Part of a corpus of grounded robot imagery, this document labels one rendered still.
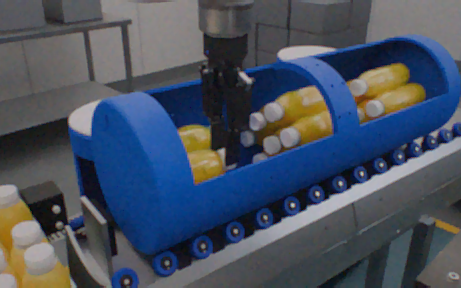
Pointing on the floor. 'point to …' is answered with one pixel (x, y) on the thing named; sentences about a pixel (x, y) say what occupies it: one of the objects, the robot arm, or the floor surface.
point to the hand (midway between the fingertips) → (225, 143)
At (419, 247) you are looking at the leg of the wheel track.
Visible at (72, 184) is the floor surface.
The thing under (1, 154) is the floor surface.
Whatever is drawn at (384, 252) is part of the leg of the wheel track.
